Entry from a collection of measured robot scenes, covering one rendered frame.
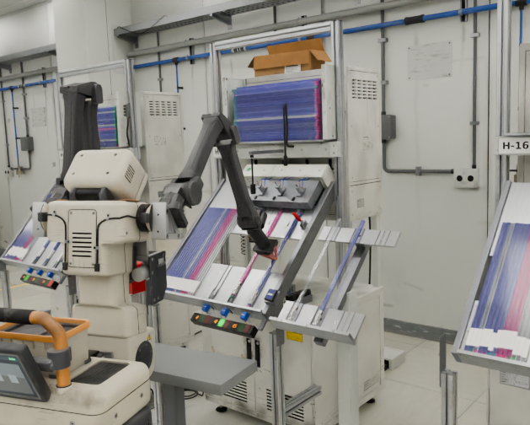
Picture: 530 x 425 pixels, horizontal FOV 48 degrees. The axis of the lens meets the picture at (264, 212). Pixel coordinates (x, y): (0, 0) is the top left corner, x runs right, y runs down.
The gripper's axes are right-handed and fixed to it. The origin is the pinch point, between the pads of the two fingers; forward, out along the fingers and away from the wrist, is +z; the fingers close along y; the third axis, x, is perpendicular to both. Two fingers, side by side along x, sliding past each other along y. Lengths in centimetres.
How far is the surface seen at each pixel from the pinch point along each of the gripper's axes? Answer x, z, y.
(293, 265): 1.4, 1.7, -9.9
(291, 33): -91, -49, 11
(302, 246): -8.2, 1.5, -9.9
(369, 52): -203, 42, 52
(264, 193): -31.7, -5.0, 20.7
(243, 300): 21.9, 1.0, 5.3
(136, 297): 21, 21, 94
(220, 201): -31, 1, 53
